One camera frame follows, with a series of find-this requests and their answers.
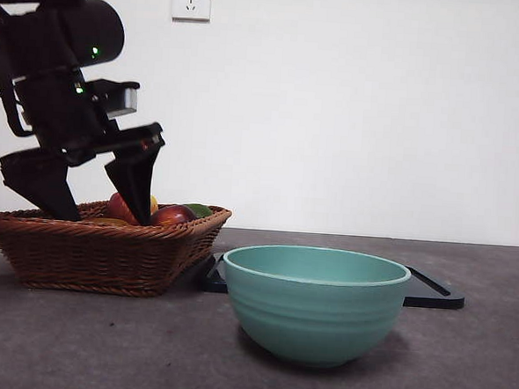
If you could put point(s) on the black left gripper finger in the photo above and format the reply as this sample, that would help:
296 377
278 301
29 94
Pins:
40 181
137 182

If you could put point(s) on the teal ceramic bowl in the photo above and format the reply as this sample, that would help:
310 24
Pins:
313 321

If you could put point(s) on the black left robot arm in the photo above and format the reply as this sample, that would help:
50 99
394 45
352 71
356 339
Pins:
49 102

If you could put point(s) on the red yellow apple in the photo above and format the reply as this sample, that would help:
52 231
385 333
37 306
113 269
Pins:
117 208

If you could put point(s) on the dark red apple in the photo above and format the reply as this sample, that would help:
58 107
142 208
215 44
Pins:
172 217

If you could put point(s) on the green fruit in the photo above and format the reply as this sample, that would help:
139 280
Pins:
202 211

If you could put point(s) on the brown wicker basket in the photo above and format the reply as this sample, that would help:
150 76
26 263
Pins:
88 259

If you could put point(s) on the black rectangular tray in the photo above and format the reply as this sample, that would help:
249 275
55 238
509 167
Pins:
434 298

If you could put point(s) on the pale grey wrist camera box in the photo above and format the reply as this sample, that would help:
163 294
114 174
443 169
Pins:
129 99

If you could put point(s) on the white wall socket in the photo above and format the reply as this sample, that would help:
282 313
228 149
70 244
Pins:
192 1

